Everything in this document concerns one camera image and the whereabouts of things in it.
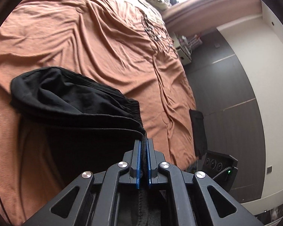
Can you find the black pants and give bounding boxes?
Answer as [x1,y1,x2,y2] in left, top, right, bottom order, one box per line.
[11,67,161,225]

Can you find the black device with dials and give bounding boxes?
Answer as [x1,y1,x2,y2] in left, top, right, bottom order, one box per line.
[198,150,238,192]

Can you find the black cloth hanging off bed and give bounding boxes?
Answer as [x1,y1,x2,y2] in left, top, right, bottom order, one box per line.
[189,109,208,160]

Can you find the white bedside table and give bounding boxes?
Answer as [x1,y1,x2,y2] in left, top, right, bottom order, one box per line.
[170,32,202,66]

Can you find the brown bed blanket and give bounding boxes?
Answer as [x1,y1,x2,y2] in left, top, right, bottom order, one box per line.
[0,0,196,225]

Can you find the pink curtain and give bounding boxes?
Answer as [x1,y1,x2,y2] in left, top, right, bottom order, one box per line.
[162,0,262,37]

